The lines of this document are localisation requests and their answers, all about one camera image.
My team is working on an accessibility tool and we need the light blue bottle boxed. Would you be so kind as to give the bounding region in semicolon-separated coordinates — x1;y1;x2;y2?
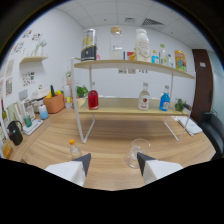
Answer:
38;103;49;120

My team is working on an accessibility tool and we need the glass jar of green limes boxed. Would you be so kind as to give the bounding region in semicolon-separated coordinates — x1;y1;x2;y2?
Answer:
174;98;186;113

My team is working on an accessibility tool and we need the blue liquid bottle silver cap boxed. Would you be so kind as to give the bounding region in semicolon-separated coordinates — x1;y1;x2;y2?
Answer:
159;84;171;112

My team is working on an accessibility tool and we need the green cup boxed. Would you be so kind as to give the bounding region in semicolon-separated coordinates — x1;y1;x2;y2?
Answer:
23;114;33;128

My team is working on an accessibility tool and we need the black kettle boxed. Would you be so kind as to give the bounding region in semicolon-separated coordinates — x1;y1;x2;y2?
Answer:
6;120;24;147

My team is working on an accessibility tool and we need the white milk bottle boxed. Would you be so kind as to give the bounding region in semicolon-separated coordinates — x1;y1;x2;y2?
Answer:
134;28;152;63

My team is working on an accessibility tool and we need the orange basket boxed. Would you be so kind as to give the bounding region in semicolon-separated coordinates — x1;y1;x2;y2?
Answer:
43;93;66;114

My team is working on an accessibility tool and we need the clear glass with ice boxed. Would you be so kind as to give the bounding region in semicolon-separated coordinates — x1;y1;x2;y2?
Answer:
124;137;151;169

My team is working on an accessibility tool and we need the clear bottle with orange cap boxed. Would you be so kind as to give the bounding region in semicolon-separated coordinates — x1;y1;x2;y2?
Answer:
68;138;83;160

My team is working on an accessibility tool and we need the ceiling air vent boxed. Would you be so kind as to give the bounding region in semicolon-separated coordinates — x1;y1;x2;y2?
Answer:
141;17;165;28

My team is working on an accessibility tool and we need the red liquid glass bottle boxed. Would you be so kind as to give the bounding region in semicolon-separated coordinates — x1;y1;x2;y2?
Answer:
87;81;100;111

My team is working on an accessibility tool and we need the white figurine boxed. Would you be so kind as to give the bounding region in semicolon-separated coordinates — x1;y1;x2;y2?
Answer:
33;39;48;58

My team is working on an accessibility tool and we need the clear bottle with red label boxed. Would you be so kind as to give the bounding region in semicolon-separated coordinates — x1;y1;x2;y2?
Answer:
137;82;151;111

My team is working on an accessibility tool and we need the small clear bottle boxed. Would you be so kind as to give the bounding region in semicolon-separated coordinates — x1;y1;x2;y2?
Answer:
167;53;174;68

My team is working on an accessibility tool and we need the green potted plant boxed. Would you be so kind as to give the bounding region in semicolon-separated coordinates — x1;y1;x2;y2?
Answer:
75;85;90;99

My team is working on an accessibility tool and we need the white two-tier wooden shelf rack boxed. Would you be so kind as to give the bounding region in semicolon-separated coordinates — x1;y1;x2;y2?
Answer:
70;57;196;144

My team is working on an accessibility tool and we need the wooden wall shelf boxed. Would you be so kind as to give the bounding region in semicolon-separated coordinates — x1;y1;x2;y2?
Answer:
19;55;49;65

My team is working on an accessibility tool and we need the brown door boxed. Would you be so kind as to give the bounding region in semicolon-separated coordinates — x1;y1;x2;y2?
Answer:
191;48;214;123

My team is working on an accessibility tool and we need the white tray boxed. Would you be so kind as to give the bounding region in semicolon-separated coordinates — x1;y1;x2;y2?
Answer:
21;118;44;136

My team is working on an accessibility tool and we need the yellow snack bag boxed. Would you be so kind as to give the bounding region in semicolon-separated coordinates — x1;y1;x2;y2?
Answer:
174;49;188;72

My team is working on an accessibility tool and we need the black chair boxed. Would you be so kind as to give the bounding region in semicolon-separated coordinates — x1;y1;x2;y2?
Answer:
197;111;224;160

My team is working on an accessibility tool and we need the black and yellow can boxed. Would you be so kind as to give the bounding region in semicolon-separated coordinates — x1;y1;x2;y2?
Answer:
80;28;98;62

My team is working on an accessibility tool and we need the small blue bottle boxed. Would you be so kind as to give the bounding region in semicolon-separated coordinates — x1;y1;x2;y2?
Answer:
151;49;160;64

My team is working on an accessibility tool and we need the white fabric pouch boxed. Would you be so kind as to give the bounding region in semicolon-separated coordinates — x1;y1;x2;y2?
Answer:
177;115;203;136

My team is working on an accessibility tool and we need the glass jar with wooden lid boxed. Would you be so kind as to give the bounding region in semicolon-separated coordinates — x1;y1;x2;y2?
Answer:
109;26;124;61

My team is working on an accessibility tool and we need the clear bottle with green cap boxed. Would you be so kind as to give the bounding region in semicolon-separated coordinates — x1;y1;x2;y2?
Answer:
158;43;168;65

